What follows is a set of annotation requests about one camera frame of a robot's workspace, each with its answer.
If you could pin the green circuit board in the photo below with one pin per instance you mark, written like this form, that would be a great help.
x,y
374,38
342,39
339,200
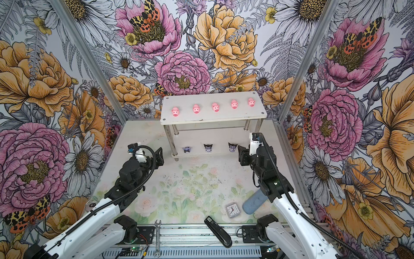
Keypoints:
x,y
133,250
273,249

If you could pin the green circuit board right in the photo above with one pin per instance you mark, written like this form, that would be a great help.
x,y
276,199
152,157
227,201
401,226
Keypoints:
x,y
273,249

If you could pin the pink toy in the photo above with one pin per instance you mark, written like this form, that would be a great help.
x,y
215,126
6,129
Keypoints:
x,y
196,109
234,104
215,107
175,112
251,102

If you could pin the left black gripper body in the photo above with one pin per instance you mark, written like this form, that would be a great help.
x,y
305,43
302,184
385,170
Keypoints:
x,y
146,167

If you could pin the purple round toy figure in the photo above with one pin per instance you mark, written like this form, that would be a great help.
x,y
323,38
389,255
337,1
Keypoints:
x,y
187,149

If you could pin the silver wrench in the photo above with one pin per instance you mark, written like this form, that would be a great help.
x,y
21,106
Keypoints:
x,y
157,252

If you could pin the silver drink can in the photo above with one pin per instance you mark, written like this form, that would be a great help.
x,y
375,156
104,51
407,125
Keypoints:
x,y
90,205

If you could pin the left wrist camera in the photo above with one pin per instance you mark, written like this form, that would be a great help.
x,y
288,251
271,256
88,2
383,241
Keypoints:
x,y
137,152

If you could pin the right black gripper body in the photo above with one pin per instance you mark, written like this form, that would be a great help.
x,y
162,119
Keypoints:
x,y
247,159

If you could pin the green circuit board left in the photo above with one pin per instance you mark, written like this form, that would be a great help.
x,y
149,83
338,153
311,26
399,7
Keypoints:
x,y
133,250

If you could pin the black stapler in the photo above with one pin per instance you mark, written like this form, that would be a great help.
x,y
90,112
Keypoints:
x,y
219,232

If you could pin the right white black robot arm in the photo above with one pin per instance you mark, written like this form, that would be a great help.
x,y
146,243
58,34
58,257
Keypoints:
x,y
303,240

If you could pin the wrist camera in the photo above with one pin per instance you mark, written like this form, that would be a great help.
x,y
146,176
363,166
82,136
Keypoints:
x,y
255,143
137,152

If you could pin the small square white clock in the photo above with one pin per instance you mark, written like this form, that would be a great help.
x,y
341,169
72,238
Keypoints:
x,y
232,210

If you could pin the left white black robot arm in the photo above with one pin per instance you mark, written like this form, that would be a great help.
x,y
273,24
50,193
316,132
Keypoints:
x,y
105,225

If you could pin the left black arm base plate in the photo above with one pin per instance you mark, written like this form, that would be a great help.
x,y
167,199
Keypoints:
x,y
139,236

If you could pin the black white kuromi toy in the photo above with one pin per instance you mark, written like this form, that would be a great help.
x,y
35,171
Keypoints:
x,y
208,147

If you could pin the aluminium front rail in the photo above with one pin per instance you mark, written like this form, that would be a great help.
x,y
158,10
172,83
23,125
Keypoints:
x,y
196,241

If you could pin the white two-tier shelf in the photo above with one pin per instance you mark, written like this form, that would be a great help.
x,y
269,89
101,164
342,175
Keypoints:
x,y
209,127

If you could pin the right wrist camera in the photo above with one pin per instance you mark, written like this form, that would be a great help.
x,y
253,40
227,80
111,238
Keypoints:
x,y
255,143

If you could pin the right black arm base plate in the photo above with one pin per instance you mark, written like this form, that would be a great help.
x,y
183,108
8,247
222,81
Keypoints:
x,y
250,234

